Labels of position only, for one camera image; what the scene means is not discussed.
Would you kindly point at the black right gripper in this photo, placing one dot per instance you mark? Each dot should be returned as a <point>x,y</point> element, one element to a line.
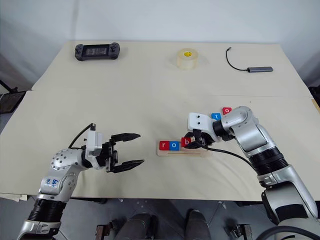
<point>206,140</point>

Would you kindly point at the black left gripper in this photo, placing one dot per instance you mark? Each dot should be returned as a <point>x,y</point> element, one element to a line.
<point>110,154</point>

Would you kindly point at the red letter b block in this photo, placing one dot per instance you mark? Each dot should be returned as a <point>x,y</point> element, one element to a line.
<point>185,141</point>

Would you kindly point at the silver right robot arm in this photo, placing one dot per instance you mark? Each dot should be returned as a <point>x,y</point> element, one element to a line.
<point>251,136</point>

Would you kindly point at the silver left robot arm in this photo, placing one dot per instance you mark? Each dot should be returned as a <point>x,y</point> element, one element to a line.
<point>59,163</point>

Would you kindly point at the wooden letter tray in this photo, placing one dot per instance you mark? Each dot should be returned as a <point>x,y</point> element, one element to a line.
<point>183,151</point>

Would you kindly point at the blue letter o block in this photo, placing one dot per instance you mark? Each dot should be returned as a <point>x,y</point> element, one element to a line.
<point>174,145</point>

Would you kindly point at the red letter r block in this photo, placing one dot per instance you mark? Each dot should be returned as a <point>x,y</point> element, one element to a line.
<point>164,145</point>

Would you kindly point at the blue letter t block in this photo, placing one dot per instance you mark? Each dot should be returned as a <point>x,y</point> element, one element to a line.
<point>216,116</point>

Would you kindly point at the red letter o block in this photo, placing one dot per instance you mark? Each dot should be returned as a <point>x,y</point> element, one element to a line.
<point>227,110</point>

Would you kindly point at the dark rounded shape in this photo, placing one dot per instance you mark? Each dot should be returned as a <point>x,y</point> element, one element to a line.
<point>138,226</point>
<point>198,225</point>

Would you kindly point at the clear tape roll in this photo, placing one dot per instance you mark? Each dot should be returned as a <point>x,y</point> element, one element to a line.
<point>187,59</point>

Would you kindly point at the black handheld game controller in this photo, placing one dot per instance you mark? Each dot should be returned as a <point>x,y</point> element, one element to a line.
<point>97,51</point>

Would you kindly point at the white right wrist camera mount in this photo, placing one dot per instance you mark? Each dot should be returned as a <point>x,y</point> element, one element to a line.
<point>200,122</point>

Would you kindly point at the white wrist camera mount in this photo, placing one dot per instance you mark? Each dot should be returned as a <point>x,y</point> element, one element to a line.
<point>200,122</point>
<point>94,144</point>

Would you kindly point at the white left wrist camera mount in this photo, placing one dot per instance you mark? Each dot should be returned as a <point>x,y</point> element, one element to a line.
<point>94,144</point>

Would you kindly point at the dark metal bracket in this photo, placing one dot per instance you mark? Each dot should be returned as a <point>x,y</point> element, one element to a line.
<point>239,231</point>
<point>104,229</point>

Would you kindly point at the black frame stand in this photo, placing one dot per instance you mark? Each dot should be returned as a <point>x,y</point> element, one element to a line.
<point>10,98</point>

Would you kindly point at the dark object at wall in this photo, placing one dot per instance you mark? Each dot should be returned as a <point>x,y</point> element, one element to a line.
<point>315,91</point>

